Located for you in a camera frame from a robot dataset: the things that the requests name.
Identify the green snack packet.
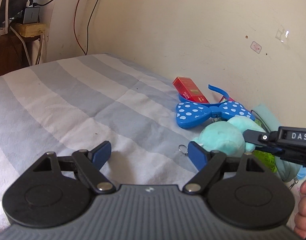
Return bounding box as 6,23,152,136
252,118,277,173

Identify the teal cloth pouch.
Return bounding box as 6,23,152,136
251,104,300,183

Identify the teal plush toy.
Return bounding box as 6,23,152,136
193,116,265,157

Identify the blue polka dot bow headband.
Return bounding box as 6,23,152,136
176,85,256,129

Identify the red small carton box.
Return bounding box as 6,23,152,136
173,77,209,103

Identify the person's right hand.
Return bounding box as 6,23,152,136
294,181,306,239

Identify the grey white striped bedsheet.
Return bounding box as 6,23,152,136
0,54,202,232

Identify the wooden side table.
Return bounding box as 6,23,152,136
0,23,46,76

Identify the grey electronic box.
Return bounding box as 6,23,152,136
22,7,40,24

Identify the white wall sticker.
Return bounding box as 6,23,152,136
250,41,262,54

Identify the white cable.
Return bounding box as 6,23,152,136
0,0,46,78

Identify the black wall cable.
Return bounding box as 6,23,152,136
25,0,106,55

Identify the red wall cable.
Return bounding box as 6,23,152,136
72,0,92,55

